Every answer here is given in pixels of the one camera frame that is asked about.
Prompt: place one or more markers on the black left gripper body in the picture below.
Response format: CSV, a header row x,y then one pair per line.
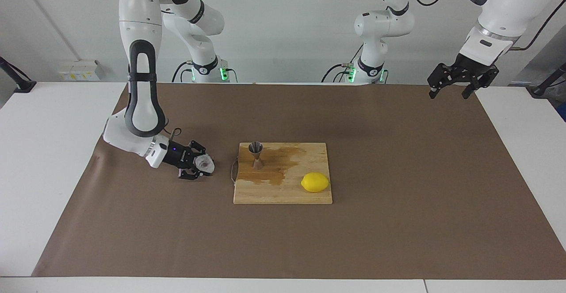
x,y
473,73

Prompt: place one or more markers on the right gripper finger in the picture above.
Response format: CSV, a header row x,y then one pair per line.
x,y
190,175
197,147

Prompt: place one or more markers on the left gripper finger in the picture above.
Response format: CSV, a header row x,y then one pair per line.
x,y
439,78
477,86

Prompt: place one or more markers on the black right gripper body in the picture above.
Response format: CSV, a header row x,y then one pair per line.
x,y
177,156

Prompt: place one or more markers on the clear textured glass cup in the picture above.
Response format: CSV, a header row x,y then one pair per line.
x,y
205,164

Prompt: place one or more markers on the steel double jigger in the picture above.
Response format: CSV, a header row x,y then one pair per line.
x,y
256,149

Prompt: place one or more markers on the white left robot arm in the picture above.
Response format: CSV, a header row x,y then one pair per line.
x,y
508,5

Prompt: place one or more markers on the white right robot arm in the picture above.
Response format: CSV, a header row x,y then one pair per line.
x,y
141,63

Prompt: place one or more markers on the black clamp stand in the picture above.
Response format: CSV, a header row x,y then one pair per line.
x,y
20,83
546,86

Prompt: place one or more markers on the blue object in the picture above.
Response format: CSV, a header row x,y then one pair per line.
x,y
563,112

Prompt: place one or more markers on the wooden cutting board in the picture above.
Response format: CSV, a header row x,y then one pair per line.
x,y
283,193

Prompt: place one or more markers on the yellow lemon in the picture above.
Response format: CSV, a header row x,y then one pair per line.
x,y
315,182

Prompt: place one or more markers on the brown paper table mat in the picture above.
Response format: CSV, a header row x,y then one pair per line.
x,y
398,218

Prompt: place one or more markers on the white wall socket box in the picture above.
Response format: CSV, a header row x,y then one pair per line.
x,y
79,71

